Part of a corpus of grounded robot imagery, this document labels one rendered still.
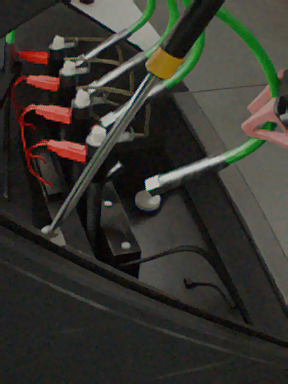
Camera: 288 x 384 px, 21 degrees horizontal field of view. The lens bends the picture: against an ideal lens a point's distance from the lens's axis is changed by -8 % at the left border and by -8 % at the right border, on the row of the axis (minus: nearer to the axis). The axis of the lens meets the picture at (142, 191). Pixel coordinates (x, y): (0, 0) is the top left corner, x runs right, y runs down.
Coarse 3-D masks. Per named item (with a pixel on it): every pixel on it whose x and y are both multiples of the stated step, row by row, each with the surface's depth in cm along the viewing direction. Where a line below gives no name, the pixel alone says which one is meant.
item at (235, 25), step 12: (228, 12) 72; (228, 24) 73; (240, 24) 73; (240, 36) 74; (252, 36) 74; (252, 48) 75; (264, 60) 75; (264, 72) 77; (276, 72) 77; (276, 84) 77; (276, 96) 78; (252, 144) 83; (228, 156) 85; (240, 156) 84
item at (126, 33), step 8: (152, 0) 110; (152, 8) 111; (144, 16) 113; (136, 24) 113; (144, 24) 114; (120, 32) 114; (128, 32) 114; (8, 40) 107; (112, 40) 114; (120, 40) 114; (8, 48) 108; (96, 48) 114; (104, 48) 114; (8, 56) 109; (80, 56) 115; (88, 56) 115; (96, 56) 115; (8, 64) 110; (80, 64) 115; (8, 72) 111
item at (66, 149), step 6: (48, 144) 98; (54, 144) 98; (60, 144) 98; (66, 144) 98; (72, 144) 98; (54, 150) 98; (60, 150) 98; (66, 150) 97; (72, 150) 97; (78, 150) 97; (84, 150) 97; (66, 156) 98; (72, 156) 97; (78, 156) 97; (84, 156) 97; (84, 162) 98
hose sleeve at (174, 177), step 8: (224, 152) 86; (200, 160) 87; (208, 160) 86; (216, 160) 85; (224, 160) 85; (176, 168) 88; (184, 168) 87; (192, 168) 87; (200, 168) 86; (208, 168) 86; (216, 168) 86; (224, 168) 86; (160, 176) 88; (168, 176) 88; (176, 176) 87; (184, 176) 87; (192, 176) 87; (200, 176) 87; (160, 184) 88; (168, 184) 88; (176, 184) 88
